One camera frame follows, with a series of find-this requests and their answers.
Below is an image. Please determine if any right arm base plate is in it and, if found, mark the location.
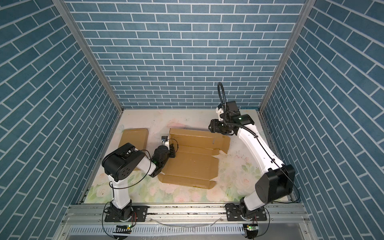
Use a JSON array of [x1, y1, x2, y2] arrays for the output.
[[224, 204, 267, 222]]

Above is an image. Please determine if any left aluminium corner post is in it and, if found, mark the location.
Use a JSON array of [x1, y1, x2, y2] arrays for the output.
[[52, 0, 124, 114]]

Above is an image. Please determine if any green circuit board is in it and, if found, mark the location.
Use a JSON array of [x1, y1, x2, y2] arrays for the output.
[[243, 224, 259, 235], [113, 225, 133, 235]]

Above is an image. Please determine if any left green circuit board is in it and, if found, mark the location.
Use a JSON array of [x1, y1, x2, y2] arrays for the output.
[[113, 225, 133, 235]]

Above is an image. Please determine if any right green circuit board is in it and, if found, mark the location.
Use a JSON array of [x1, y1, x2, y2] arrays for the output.
[[243, 224, 259, 235]]

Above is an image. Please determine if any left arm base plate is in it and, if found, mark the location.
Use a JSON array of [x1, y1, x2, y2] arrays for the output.
[[104, 205, 149, 224]]

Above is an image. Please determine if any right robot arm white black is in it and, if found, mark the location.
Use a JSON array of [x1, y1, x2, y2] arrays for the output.
[[208, 100, 296, 217]]

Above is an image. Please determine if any aluminium front rail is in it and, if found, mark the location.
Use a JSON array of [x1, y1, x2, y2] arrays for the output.
[[62, 203, 310, 225]]

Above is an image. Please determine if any right aluminium corner post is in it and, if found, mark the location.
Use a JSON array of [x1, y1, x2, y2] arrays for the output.
[[259, 0, 316, 112]]

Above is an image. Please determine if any white slotted cable duct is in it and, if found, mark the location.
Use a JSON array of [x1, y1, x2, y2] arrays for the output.
[[69, 224, 245, 237]]

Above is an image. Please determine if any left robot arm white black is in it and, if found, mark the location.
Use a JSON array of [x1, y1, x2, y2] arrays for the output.
[[102, 143, 176, 220]]

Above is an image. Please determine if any brown cardboard box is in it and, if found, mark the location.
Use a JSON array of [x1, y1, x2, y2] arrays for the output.
[[158, 129, 231, 189], [119, 129, 149, 150]]

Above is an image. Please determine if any aluminium corner post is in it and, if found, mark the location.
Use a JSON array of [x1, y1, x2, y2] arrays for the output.
[[52, 0, 124, 114], [259, 0, 316, 112]]

